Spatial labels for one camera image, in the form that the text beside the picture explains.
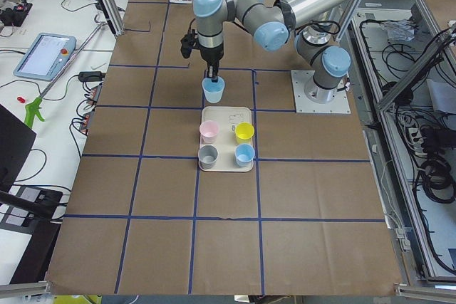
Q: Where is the grey plastic cup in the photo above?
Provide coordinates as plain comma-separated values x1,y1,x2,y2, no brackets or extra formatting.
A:
198,145,219,169

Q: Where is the pink plastic cup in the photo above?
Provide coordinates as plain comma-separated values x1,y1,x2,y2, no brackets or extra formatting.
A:
199,120,219,144

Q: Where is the green handled grabber tool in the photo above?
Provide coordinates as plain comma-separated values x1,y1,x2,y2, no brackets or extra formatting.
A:
24,21,108,128

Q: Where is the light blue plastic cup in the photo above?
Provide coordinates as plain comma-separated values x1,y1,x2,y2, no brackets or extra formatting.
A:
202,76,225,103

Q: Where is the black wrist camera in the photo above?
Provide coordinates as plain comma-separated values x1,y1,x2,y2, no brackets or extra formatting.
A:
180,30,200,59

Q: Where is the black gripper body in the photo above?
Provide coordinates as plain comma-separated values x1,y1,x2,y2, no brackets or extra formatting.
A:
200,43,224,73

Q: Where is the beige plastic tray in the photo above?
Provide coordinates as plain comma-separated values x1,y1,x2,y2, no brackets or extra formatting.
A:
199,106,254,172

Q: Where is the blue teach pendant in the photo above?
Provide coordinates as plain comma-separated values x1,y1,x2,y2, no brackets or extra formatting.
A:
13,33,76,81

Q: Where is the black power adapter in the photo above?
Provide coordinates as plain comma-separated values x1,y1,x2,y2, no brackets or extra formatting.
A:
78,71,105,83

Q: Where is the yellow plastic cup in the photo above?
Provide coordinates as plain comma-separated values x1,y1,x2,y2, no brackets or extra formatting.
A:
234,122,254,145

